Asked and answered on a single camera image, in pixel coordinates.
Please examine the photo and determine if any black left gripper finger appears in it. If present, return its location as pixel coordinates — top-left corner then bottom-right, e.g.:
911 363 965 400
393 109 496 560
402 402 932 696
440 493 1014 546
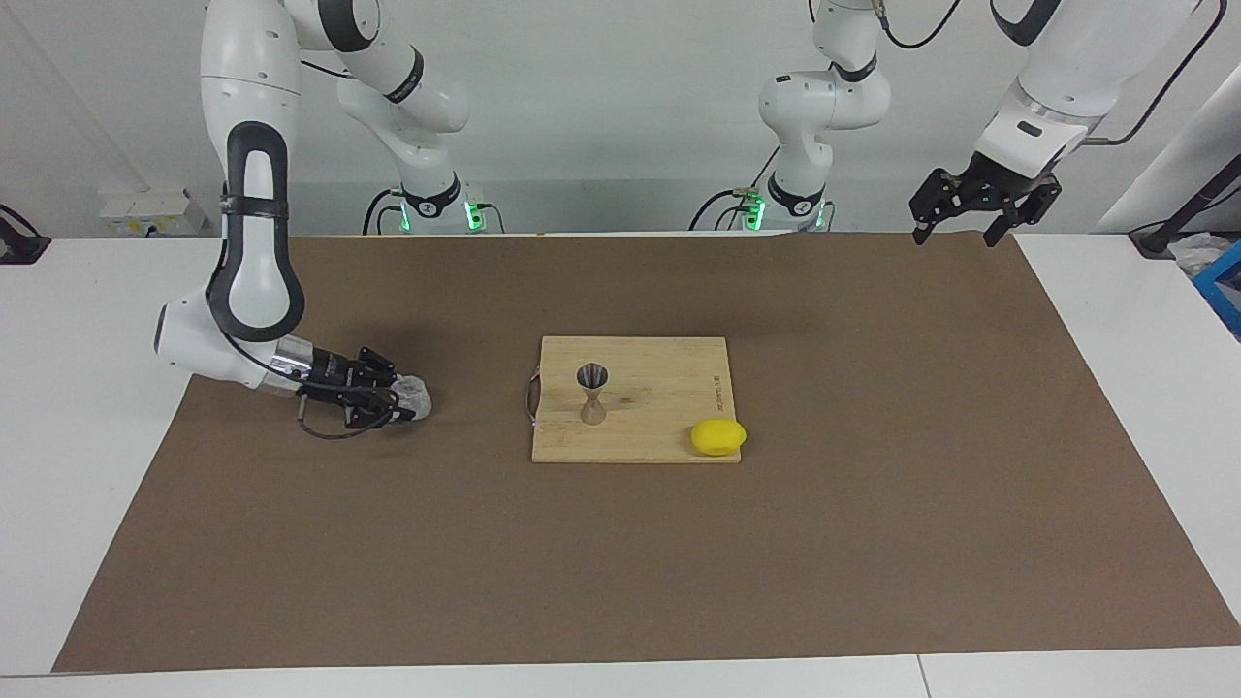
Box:
984 179 1063 248
909 168 966 245

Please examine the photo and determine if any small clear glass cup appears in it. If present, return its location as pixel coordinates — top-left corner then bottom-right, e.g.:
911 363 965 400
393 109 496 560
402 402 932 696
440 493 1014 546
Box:
393 375 433 421

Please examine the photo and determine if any steel double jigger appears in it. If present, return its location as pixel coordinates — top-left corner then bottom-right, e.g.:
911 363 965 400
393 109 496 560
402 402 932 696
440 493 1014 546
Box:
577 364 610 427

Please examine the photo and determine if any brown table mat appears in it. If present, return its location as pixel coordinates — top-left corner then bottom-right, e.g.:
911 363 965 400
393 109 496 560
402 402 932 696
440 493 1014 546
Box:
51 231 1241 674

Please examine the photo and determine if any black stand leg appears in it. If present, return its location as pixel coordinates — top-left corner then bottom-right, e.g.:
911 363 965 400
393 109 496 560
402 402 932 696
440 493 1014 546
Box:
1130 179 1241 258

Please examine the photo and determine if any white slanted beam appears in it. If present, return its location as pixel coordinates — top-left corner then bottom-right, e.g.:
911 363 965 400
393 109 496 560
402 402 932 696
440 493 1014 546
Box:
1094 63 1241 234

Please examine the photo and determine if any clear plastic bag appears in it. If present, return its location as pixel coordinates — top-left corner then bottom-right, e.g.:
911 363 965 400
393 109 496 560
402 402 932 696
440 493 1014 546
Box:
1168 233 1232 282

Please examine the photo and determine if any blue box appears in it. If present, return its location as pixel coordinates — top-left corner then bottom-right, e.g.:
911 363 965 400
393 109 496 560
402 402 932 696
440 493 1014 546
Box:
1193 240 1241 340

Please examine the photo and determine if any bamboo cutting board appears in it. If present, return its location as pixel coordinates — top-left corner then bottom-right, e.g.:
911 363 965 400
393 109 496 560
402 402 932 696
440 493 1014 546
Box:
524 336 743 464

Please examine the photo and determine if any yellow lemon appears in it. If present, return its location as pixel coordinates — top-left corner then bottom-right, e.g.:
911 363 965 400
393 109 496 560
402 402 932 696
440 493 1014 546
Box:
690 418 748 457

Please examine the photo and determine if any black table clamp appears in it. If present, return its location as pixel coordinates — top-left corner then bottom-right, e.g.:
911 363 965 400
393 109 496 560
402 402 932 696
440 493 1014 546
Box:
0 206 51 265

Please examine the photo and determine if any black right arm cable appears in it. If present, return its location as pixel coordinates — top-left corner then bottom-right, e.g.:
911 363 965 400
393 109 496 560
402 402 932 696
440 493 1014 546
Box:
218 189 398 440

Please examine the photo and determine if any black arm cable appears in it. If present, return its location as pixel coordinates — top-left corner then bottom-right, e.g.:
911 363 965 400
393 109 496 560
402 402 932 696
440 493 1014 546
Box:
218 189 398 440
877 0 1227 146

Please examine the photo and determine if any black right base cable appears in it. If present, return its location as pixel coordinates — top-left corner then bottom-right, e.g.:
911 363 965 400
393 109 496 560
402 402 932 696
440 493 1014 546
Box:
364 187 406 236

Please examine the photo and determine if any black base cable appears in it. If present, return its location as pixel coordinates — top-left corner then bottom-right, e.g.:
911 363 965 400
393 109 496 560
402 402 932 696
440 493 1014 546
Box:
364 187 406 236
690 141 781 232

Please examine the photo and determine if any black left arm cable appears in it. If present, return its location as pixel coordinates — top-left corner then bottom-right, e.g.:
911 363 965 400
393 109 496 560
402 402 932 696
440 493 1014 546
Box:
877 0 1227 146

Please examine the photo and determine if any black left base cable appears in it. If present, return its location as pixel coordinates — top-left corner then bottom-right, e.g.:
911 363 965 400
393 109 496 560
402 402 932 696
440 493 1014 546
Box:
690 141 781 232

